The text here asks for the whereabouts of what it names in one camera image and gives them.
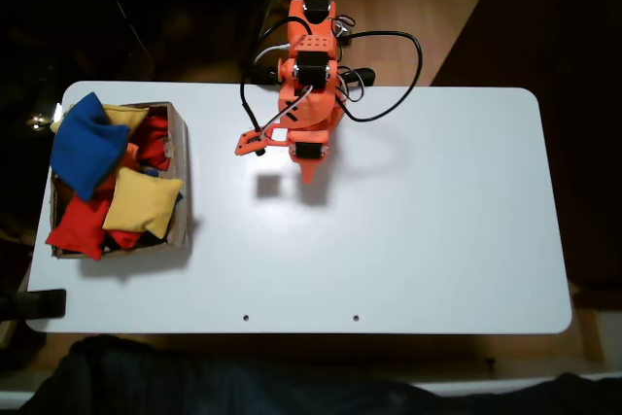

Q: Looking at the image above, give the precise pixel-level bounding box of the orange bean bag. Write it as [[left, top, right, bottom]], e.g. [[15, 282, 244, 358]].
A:
[[94, 141, 140, 192]]

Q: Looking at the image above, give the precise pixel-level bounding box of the cardboard box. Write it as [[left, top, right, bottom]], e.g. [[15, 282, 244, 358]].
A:
[[50, 101, 191, 261]]

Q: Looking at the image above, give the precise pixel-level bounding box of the wooden table leg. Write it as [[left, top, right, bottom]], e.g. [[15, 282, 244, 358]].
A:
[[570, 282, 606, 363]]

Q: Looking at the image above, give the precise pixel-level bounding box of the orange camera mount plate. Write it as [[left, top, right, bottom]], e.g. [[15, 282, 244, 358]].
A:
[[234, 126, 291, 158]]

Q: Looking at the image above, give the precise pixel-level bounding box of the yellow bean bag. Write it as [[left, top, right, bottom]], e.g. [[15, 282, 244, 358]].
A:
[[102, 164, 185, 240], [50, 103, 150, 137]]

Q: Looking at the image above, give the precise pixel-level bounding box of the black table clamp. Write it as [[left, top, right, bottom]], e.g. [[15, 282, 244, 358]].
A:
[[251, 63, 284, 85], [348, 66, 376, 88]]

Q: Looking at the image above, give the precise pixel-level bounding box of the person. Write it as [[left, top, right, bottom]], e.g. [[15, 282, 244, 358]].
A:
[[18, 334, 622, 415]]

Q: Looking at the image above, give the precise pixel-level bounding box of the black cable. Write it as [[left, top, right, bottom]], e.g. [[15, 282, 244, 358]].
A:
[[239, 16, 424, 157]]

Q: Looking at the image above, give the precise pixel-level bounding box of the red bean bag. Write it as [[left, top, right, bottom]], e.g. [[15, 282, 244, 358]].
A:
[[133, 115, 172, 172], [106, 227, 143, 251], [46, 190, 116, 261]]

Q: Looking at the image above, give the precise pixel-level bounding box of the black stand clamp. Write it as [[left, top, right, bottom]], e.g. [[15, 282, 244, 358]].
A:
[[0, 288, 67, 323]]

